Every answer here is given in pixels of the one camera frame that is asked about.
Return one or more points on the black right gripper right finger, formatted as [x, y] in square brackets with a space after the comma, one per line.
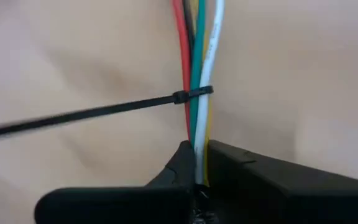
[291, 202]

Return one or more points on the black zip tie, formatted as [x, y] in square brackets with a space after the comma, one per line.
[104, 110]

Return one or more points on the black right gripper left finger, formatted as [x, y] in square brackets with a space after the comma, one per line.
[120, 205]

